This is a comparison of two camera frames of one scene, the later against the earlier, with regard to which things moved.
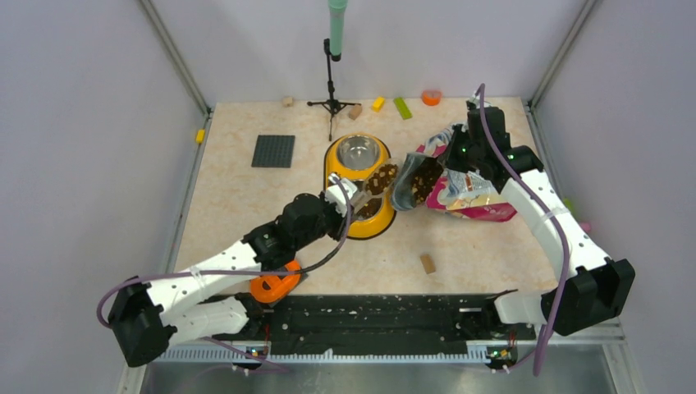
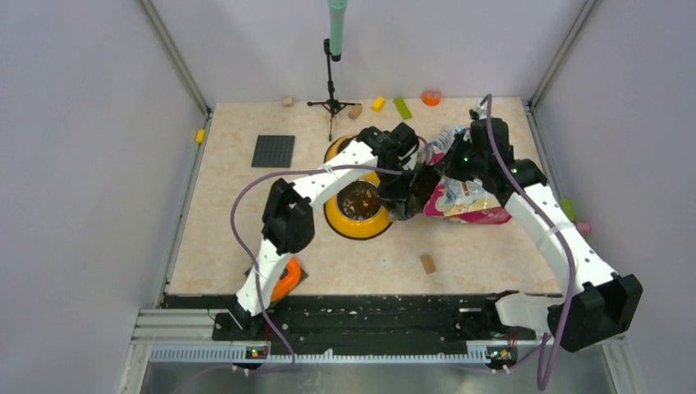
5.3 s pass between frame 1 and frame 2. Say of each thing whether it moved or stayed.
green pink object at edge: stayed
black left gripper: moved
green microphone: stayed
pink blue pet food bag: stayed
